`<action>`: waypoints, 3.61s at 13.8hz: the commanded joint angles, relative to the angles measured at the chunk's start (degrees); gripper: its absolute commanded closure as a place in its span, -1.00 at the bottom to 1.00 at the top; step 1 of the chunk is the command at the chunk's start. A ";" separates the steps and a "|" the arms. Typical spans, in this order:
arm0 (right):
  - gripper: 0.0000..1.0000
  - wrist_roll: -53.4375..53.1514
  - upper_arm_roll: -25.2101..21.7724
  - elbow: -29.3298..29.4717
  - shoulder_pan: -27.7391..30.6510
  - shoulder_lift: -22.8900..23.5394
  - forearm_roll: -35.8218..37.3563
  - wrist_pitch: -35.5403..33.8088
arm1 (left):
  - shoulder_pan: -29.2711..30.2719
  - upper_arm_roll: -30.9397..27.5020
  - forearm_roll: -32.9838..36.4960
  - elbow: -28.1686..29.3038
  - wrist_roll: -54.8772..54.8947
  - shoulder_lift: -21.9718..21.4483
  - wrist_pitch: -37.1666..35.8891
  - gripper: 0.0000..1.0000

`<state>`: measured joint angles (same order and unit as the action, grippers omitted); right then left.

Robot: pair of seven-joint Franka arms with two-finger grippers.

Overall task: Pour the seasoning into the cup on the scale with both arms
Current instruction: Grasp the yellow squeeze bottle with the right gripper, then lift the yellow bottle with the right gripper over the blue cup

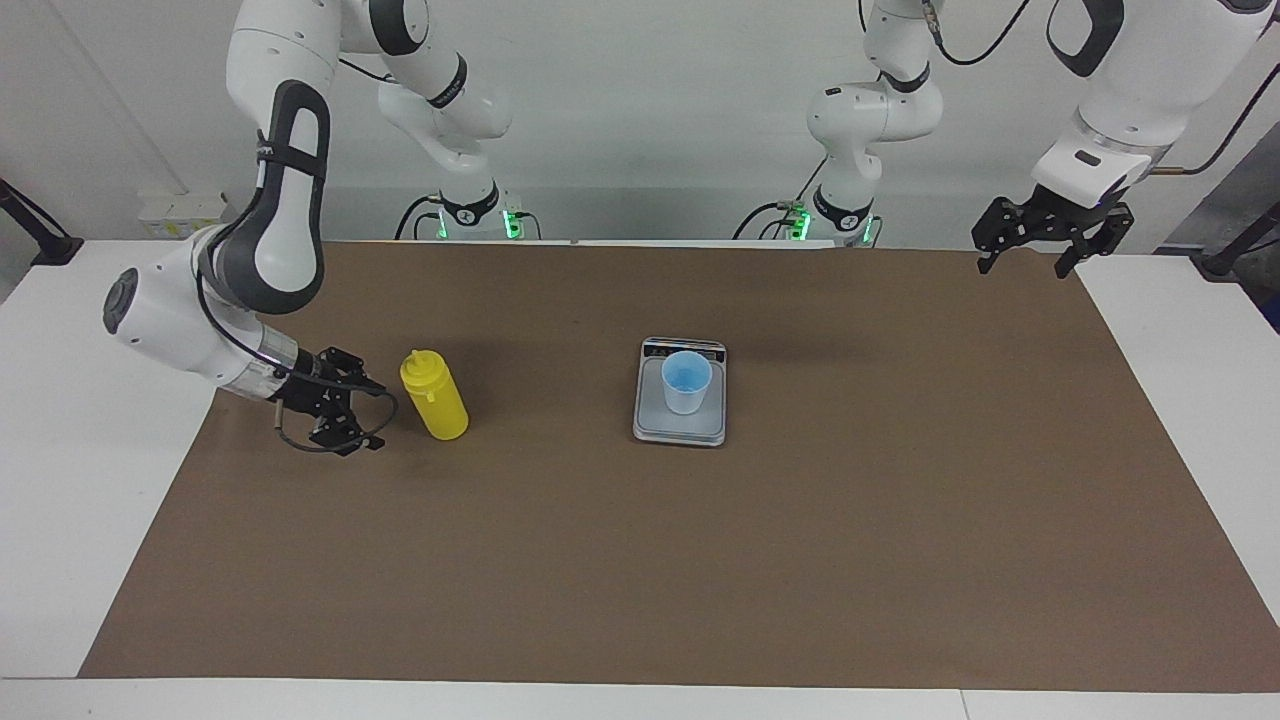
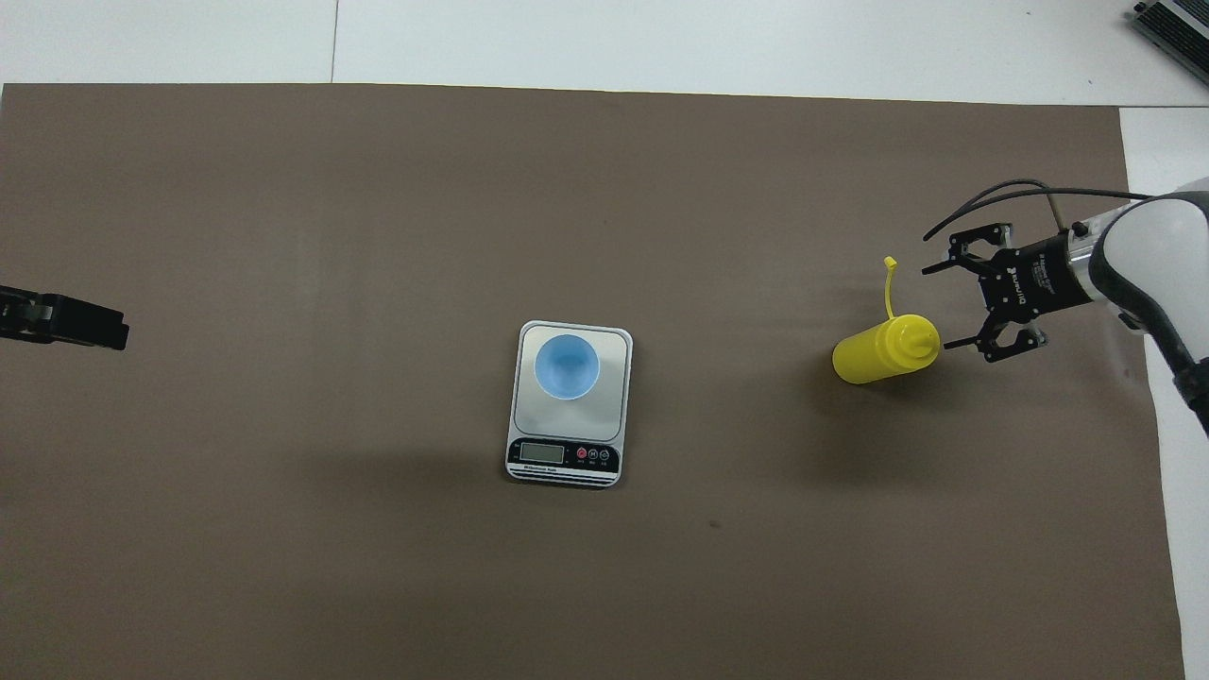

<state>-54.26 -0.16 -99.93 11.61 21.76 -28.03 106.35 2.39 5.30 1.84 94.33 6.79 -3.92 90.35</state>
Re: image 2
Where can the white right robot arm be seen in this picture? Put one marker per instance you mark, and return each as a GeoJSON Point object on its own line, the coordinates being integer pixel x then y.
{"type": "Point", "coordinates": [1162, 246]}

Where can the grey ribbed metal device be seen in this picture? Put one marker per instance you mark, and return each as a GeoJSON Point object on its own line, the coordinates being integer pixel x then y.
{"type": "Point", "coordinates": [1176, 28]}

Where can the blue plastic cup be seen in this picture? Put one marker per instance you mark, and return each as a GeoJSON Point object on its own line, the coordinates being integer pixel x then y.
{"type": "Point", "coordinates": [567, 364]}

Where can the brown paper mat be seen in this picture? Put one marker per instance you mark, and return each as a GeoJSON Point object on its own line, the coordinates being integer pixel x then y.
{"type": "Point", "coordinates": [283, 189]}

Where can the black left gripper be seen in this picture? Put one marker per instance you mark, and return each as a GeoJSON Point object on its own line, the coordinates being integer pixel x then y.
{"type": "Point", "coordinates": [17, 316]}

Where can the silver digital kitchen scale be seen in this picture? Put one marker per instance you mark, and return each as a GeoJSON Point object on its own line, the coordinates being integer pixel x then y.
{"type": "Point", "coordinates": [567, 453]}

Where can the yellow squeeze bottle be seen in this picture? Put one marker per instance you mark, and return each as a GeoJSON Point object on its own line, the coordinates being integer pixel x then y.
{"type": "Point", "coordinates": [874, 354]}

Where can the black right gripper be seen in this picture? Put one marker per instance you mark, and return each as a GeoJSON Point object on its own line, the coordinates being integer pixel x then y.
{"type": "Point", "coordinates": [1034, 279]}

